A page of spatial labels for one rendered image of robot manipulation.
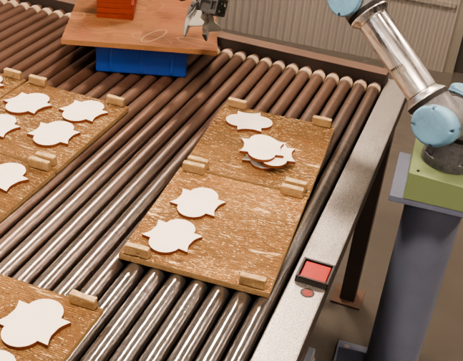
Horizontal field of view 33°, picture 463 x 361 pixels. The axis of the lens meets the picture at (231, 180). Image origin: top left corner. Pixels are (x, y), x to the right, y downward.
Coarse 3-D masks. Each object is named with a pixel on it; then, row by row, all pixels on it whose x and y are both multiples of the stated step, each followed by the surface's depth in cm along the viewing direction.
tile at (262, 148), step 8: (256, 136) 217; (264, 136) 217; (248, 144) 213; (256, 144) 213; (264, 144) 214; (272, 144) 214; (280, 144) 214; (240, 152) 210; (248, 152) 209; (256, 152) 209; (264, 152) 210; (272, 152) 210; (280, 152) 211; (256, 160) 207; (264, 160) 207
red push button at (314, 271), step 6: (306, 264) 176; (312, 264) 177; (318, 264) 177; (306, 270) 175; (312, 270) 175; (318, 270) 175; (324, 270) 175; (330, 270) 176; (306, 276) 173; (312, 276) 173; (318, 276) 173; (324, 276) 173
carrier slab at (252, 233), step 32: (224, 192) 198; (256, 192) 199; (224, 224) 186; (256, 224) 187; (288, 224) 188; (128, 256) 172; (160, 256) 173; (192, 256) 174; (224, 256) 175; (256, 256) 176
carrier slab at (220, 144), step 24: (216, 120) 231; (288, 120) 235; (216, 144) 219; (240, 144) 220; (288, 144) 223; (312, 144) 224; (216, 168) 207; (240, 168) 208; (288, 168) 211; (312, 168) 212
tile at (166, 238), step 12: (156, 228) 180; (168, 228) 180; (180, 228) 181; (192, 228) 181; (156, 240) 176; (168, 240) 177; (180, 240) 177; (192, 240) 178; (156, 252) 173; (168, 252) 173
